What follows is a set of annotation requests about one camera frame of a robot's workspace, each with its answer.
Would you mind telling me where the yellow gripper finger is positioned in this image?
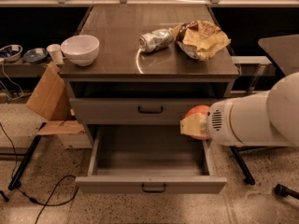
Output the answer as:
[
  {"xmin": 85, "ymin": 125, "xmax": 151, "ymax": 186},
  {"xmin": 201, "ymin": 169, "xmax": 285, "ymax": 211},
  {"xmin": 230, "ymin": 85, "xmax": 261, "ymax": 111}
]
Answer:
[{"xmin": 180, "ymin": 113, "xmax": 207, "ymax": 137}]

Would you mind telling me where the closed grey upper drawer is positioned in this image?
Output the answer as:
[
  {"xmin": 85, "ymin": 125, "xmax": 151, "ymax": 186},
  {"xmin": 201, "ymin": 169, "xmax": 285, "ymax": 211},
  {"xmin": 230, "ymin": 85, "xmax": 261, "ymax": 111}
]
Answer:
[{"xmin": 70, "ymin": 98, "xmax": 216, "ymax": 125}]

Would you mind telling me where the small blue dish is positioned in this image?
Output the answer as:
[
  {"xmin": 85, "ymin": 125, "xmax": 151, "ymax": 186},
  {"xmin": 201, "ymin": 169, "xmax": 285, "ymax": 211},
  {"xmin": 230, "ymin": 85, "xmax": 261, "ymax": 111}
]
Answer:
[{"xmin": 23, "ymin": 48, "xmax": 48, "ymax": 64}]

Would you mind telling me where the open grey middle drawer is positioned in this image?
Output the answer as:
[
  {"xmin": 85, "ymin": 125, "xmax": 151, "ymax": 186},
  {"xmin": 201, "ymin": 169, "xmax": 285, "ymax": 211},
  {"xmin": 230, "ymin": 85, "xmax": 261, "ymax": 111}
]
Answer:
[{"xmin": 76, "ymin": 125, "xmax": 227, "ymax": 194}]

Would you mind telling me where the white bowl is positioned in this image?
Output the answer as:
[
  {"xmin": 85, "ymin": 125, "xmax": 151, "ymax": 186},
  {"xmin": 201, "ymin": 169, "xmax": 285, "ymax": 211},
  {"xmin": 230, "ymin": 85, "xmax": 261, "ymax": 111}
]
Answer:
[{"xmin": 61, "ymin": 35, "xmax": 100, "ymax": 66}]

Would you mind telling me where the brown cardboard box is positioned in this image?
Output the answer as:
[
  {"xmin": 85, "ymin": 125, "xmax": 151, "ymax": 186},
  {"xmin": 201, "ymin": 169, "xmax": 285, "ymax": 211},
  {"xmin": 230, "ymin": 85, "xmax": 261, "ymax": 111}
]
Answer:
[{"xmin": 26, "ymin": 62, "xmax": 93, "ymax": 148}]

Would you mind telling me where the black table leg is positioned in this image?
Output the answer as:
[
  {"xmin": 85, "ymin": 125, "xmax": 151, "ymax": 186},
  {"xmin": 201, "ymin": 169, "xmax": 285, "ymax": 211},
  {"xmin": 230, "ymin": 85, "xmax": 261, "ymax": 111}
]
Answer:
[
  {"xmin": 230, "ymin": 147, "xmax": 255, "ymax": 186},
  {"xmin": 8, "ymin": 133, "xmax": 42, "ymax": 190}
]

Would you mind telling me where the grey drawer cabinet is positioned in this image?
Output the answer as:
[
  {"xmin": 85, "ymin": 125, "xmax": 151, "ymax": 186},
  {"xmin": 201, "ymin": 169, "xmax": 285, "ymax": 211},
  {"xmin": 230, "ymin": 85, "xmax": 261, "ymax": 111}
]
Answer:
[{"xmin": 60, "ymin": 4, "xmax": 239, "ymax": 140}]

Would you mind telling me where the black table leg right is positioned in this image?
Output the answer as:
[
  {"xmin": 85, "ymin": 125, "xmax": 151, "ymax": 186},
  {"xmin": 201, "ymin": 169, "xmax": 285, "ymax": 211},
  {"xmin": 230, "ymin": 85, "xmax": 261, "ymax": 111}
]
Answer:
[{"xmin": 230, "ymin": 147, "xmax": 255, "ymax": 186}]

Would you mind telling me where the crushed silver can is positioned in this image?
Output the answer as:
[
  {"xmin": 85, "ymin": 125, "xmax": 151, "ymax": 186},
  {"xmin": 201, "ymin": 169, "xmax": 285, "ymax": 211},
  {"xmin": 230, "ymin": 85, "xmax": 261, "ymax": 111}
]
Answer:
[{"xmin": 138, "ymin": 29, "xmax": 173, "ymax": 53}]

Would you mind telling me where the blue patterned bowl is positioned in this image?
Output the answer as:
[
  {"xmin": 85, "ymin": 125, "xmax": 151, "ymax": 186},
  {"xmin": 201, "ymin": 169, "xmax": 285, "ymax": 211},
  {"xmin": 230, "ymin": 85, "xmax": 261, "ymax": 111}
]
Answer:
[{"xmin": 0, "ymin": 45, "xmax": 22, "ymax": 63}]

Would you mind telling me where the black table leg left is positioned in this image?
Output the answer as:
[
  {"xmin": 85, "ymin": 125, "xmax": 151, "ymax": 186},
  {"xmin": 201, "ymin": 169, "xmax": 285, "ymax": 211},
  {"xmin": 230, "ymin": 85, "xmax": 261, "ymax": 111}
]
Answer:
[{"xmin": 8, "ymin": 133, "xmax": 42, "ymax": 190}]

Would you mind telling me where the black floor cable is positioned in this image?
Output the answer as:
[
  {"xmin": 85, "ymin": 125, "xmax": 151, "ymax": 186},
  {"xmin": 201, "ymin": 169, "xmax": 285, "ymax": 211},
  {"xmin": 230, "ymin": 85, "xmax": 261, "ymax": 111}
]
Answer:
[{"xmin": 0, "ymin": 121, "xmax": 79, "ymax": 224}]

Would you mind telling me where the black caster wheel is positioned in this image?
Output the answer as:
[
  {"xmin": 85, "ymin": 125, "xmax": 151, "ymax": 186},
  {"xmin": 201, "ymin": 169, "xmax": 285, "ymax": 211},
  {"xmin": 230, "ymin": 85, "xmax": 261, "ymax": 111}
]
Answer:
[{"xmin": 275, "ymin": 184, "xmax": 299, "ymax": 200}]

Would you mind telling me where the red apple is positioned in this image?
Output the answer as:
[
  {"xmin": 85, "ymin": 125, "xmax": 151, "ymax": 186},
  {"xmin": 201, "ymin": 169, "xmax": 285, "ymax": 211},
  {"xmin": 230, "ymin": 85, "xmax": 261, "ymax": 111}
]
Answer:
[{"xmin": 184, "ymin": 105, "xmax": 210, "ymax": 141}]

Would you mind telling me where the white paper cup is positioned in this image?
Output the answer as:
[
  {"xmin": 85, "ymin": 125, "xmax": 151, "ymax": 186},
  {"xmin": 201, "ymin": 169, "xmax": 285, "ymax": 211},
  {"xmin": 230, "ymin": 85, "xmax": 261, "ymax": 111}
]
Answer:
[{"xmin": 47, "ymin": 44, "xmax": 64, "ymax": 64}]

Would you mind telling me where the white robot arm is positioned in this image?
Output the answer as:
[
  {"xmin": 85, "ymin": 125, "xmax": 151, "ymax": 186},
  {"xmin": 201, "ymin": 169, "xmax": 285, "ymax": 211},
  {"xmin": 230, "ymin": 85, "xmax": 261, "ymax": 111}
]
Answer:
[{"xmin": 180, "ymin": 72, "xmax": 299, "ymax": 147}]

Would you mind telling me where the crumpled yellow chip bag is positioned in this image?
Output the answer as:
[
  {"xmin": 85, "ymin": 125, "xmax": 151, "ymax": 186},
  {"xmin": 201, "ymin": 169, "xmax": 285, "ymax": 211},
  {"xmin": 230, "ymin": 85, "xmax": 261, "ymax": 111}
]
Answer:
[{"xmin": 170, "ymin": 21, "xmax": 231, "ymax": 61}]

